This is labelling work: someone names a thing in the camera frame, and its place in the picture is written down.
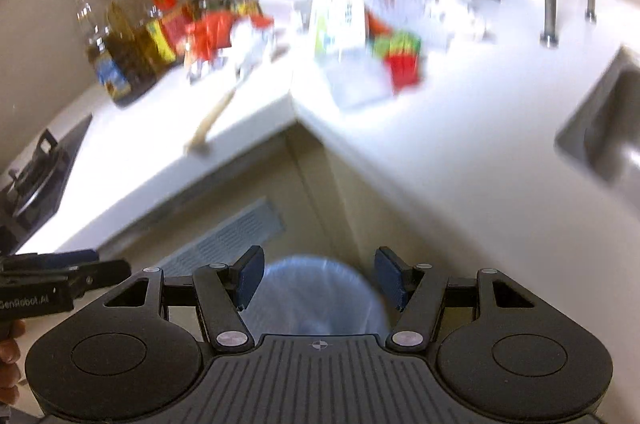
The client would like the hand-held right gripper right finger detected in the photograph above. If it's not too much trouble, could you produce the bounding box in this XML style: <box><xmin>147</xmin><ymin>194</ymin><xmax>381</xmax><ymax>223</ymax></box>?
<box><xmin>375</xmin><ymin>246</ymin><xmax>538</xmax><ymax>353</ymax></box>

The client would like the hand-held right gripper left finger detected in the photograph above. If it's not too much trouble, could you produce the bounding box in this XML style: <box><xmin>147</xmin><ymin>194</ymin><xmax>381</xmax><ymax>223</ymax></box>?
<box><xmin>102</xmin><ymin>245</ymin><xmax>265</xmax><ymax>353</ymax></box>

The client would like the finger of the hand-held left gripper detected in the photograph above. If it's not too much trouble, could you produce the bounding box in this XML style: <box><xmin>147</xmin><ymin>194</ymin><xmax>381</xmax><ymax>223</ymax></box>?
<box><xmin>0</xmin><ymin>249</ymin><xmax>100</xmax><ymax>274</ymax></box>
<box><xmin>65</xmin><ymin>260</ymin><xmax>132</xmax><ymax>300</ymax></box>

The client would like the blue bin liner bag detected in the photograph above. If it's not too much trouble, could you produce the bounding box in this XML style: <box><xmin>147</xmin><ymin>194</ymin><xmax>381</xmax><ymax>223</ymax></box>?
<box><xmin>245</xmin><ymin>254</ymin><xmax>392</xmax><ymax>336</ymax></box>

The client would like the lattice plastic trash bin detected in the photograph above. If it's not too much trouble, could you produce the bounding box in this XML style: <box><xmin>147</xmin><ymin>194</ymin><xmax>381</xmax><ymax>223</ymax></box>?
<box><xmin>245</xmin><ymin>254</ymin><xmax>392</xmax><ymax>336</ymax></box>

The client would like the clear plastic bag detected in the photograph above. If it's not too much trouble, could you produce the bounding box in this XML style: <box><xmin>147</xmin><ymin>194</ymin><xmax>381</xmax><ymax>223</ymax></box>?
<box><xmin>322</xmin><ymin>46</ymin><xmax>398</xmax><ymax>111</ymax></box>

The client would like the white green carton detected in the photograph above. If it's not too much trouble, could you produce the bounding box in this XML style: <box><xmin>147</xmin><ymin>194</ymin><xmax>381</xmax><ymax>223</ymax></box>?
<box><xmin>311</xmin><ymin>0</ymin><xmax>370</xmax><ymax>61</ymax></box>

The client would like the person's left hand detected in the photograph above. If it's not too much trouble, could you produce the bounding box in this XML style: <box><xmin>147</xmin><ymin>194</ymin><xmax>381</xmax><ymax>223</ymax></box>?
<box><xmin>0</xmin><ymin>319</ymin><xmax>26</xmax><ymax>405</ymax></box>

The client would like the grey cabinet vent grille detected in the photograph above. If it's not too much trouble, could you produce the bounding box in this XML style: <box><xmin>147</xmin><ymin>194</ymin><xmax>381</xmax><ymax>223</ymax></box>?
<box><xmin>150</xmin><ymin>198</ymin><xmax>287</xmax><ymax>277</ymax></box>

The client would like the black gas stove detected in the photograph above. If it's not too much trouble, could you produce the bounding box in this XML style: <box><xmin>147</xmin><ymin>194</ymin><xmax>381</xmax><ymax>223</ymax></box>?
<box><xmin>0</xmin><ymin>113</ymin><xmax>94</xmax><ymax>250</ymax></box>

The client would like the wooden stick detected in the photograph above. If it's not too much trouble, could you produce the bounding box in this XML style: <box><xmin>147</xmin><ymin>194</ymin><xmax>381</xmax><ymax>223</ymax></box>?
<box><xmin>184</xmin><ymin>71</ymin><xmax>246</xmax><ymax>155</ymax></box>

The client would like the large oil bottle blue label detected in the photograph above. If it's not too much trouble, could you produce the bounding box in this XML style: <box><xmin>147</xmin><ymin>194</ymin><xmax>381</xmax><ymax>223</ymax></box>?
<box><xmin>75</xmin><ymin>0</ymin><xmax>133</xmax><ymax>107</ymax></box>

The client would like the red green yellow wrapper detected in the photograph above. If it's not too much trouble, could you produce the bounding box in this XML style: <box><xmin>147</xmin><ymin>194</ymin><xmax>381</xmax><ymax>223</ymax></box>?
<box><xmin>367</xmin><ymin>10</ymin><xmax>426</xmax><ymax>94</ymax></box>

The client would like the tall dark oil bottle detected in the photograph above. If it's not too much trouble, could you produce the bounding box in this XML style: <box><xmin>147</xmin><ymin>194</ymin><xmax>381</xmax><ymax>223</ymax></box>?
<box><xmin>102</xmin><ymin>0</ymin><xmax>157</xmax><ymax>82</ymax></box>

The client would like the white crumpled paper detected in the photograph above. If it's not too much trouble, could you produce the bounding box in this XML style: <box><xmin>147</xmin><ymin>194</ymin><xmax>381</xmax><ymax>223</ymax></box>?
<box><xmin>227</xmin><ymin>20</ymin><xmax>288</xmax><ymax>72</ymax></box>

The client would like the red snack wrapper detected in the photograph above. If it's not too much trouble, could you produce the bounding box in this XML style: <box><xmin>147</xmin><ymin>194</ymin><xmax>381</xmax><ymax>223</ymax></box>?
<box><xmin>184</xmin><ymin>10</ymin><xmax>275</xmax><ymax>72</ymax></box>

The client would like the stainless steel sink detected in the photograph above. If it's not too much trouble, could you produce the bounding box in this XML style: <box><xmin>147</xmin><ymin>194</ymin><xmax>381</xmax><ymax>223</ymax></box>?
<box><xmin>554</xmin><ymin>45</ymin><xmax>640</xmax><ymax>205</ymax></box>

